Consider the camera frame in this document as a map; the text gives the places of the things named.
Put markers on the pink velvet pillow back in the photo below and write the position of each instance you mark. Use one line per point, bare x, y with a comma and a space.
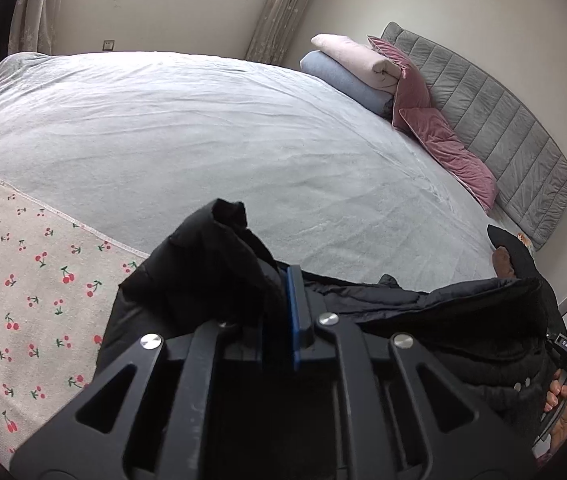
411, 90

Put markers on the pink velvet pillow front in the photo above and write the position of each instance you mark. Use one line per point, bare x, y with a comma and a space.
438, 138

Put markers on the folded cream blanket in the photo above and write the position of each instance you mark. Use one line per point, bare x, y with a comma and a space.
367, 65

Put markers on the folded black garment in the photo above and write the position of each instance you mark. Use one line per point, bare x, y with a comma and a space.
521, 260

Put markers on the folded brown garment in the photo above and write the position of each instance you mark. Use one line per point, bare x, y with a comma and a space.
502, 263

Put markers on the grey bed sheet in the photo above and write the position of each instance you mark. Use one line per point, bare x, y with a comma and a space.
131, 143

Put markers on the cherry print bed cover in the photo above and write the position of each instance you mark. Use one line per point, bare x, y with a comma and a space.
58, 282

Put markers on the right curtain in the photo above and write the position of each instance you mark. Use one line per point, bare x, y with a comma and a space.
275, 31

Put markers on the curtain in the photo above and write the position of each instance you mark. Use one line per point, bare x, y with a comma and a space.
275, 31
33, 26

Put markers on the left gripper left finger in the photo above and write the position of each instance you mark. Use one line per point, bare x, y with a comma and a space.
181, 408

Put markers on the black quilted puffer jacket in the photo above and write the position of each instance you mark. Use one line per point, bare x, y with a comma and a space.
491, 334

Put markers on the wall socket near window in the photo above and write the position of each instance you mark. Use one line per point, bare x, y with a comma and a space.
108, 45

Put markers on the pink velvet pillow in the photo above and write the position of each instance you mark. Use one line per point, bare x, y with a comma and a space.
411, 90
438, 138

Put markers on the folded light blue blanket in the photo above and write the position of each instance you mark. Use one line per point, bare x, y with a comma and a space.
322, 66

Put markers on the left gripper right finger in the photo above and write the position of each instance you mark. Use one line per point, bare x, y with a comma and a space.
398, 412

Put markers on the left curtain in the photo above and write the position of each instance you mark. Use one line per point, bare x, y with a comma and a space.
33, 26

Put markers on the grey padded headboard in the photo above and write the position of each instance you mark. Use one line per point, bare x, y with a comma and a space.
529, 167

